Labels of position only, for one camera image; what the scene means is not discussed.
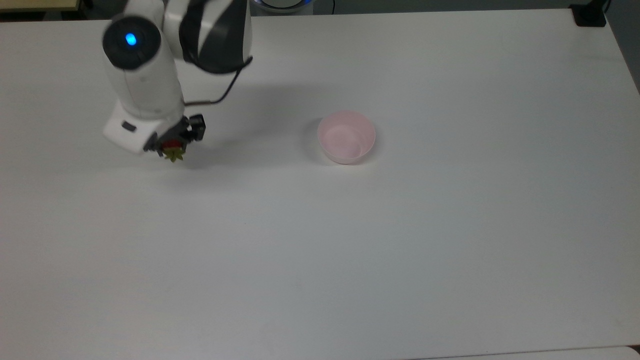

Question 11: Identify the black table clamp mount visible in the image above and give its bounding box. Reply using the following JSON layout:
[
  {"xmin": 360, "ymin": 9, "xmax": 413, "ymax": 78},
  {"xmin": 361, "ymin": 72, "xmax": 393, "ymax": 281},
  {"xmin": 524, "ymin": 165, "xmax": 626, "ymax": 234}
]
[{"xmin": 569, "ymin": 0, "xmax": 610, "ymax": 28}]

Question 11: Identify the thin dark gripper cable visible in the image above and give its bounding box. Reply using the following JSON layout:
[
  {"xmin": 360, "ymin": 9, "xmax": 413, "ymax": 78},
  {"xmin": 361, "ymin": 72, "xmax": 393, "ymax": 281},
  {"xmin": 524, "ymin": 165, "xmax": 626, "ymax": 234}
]
[{"xmin": 182, "ymin": 56, "xmax": 254, "ymax": 107}]

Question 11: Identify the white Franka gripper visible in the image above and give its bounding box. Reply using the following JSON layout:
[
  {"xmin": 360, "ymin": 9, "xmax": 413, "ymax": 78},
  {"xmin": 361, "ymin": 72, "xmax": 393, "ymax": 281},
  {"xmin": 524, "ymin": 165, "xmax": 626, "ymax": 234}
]
[{"xmin": 103, "ymin": 100, "xmax": 207, "ymax": 158}]

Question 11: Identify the yellowish wooden furniture edge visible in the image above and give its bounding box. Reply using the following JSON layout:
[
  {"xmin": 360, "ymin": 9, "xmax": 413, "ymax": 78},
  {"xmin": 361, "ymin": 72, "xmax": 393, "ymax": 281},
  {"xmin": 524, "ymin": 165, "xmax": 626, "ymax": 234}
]
[{"xmin": 0, "ymin": 0, "xmax": 82, "ymax": 14}]

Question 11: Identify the pink plastic bowl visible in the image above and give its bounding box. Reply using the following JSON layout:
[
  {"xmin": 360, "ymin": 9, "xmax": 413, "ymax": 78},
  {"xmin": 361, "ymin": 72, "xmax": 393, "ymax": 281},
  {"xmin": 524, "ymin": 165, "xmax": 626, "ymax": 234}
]
[{"xmin": 317, "ymin": 110, "xmax": 377, "ymax": 165}]

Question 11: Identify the white robot base, blue ring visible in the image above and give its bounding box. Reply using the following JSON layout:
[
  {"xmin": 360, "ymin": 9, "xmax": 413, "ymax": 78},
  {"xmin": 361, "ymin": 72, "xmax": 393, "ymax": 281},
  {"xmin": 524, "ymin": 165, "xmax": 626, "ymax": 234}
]
[{"xmin": 250, "ymin": 0, "xmax": 315, "ymax": 15}]

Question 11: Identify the red toy strawberry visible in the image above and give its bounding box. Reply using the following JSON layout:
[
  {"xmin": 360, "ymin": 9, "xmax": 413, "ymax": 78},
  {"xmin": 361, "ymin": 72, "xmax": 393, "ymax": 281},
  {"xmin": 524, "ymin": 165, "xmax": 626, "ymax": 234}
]
[{"xmin": 162, "ymin": 140, "xmax": 187, "ymax": 163}]

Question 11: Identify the white adjoining table edge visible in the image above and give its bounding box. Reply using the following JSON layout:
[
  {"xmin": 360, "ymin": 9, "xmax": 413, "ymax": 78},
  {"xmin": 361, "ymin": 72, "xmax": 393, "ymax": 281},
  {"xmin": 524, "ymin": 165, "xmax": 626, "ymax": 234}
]
[{"xmin": 420, "ymin": 345, "xmax": 640, "ymax": 360}]

